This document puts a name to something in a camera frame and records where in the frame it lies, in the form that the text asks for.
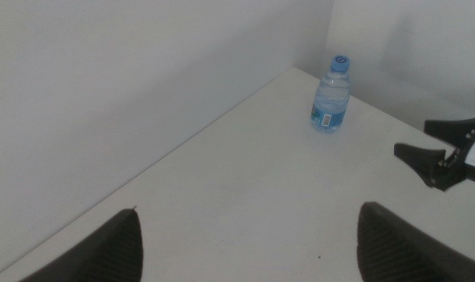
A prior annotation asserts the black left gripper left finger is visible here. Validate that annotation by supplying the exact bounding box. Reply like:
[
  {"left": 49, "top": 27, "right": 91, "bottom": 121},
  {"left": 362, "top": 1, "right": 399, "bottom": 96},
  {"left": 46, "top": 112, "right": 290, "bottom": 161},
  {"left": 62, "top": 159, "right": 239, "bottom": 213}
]
[{"left": 17, "top": 207, "right": 144, "bottom": 282}]

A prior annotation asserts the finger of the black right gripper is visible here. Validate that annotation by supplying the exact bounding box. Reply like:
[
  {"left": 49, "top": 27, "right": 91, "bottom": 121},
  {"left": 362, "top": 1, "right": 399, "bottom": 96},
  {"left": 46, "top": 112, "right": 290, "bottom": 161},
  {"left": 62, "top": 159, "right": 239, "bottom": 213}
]
[
  {"left": 424, "top": 117, "right": 475, "bottom": 149},
  {"left": 393, "top": 143, "right": 447, "bottom": 188}
]

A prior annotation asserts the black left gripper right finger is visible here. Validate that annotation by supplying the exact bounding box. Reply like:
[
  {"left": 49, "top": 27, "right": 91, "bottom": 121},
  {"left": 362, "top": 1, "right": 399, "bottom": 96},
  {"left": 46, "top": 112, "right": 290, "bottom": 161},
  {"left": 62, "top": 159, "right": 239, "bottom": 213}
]
[{"left": 356, "top": 201, "right": 475, "bottom": 282}]

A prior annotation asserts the clear water bottle blue cap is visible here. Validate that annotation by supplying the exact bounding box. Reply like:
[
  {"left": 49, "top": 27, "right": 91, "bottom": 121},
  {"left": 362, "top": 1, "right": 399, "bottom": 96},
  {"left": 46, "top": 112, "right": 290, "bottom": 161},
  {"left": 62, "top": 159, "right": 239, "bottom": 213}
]
[{"left": 310, "top": 54, "right": 351, "bottom": 134}]

